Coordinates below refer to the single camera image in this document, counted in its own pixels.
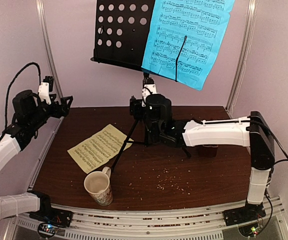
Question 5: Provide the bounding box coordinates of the white ceramic mug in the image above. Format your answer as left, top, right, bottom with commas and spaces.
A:
84, 166, 113, 207

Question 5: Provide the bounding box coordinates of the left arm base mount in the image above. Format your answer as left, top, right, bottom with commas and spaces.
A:
29, 207, 73, 239

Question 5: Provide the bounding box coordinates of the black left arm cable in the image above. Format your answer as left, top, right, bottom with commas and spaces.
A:
1, 62, 42, 136

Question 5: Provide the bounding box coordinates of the black music stand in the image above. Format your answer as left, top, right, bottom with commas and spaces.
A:
91, 0, 191, 158

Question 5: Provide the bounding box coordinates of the red wooden metronome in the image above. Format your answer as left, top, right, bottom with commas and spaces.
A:
197, 144, 218, 158

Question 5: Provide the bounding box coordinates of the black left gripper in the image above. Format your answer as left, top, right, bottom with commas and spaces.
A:
28, 93, 73, 129

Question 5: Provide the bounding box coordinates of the aluminium corner post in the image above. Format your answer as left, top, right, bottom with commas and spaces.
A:
36, 0, 64, 101
225, 0, 258, 117

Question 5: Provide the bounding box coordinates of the right aluminium corner post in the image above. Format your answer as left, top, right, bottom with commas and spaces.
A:
225, 0, 258, 117

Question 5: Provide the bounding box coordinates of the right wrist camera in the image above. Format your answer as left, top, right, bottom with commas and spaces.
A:
142, 76, 157, 101

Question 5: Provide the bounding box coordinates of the left aluminium corner post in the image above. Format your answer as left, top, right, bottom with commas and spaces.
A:
36, 0, 64, 101

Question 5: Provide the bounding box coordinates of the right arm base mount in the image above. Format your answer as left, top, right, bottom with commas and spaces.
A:
223, 203, 266, 238

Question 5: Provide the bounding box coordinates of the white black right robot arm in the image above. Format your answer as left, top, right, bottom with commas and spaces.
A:
130, 93, 275, 221

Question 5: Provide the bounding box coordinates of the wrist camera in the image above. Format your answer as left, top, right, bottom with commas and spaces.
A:
38, 76, 57, 105
142, 76, 157, 101

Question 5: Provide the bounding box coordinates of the yellow sheet music page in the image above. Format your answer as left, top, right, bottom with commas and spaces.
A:
67, 124, 127, 174

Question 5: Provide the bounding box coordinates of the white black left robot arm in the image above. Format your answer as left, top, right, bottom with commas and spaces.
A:
0, 90, 73, 222

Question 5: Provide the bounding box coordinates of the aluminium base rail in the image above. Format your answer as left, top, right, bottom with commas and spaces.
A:
8, 196, 288, 240

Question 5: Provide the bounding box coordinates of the blue sheet music page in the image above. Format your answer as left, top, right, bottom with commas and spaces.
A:
142, 0, 234, 91

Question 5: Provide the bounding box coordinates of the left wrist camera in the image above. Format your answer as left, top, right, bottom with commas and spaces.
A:
38, 76, 57, 105

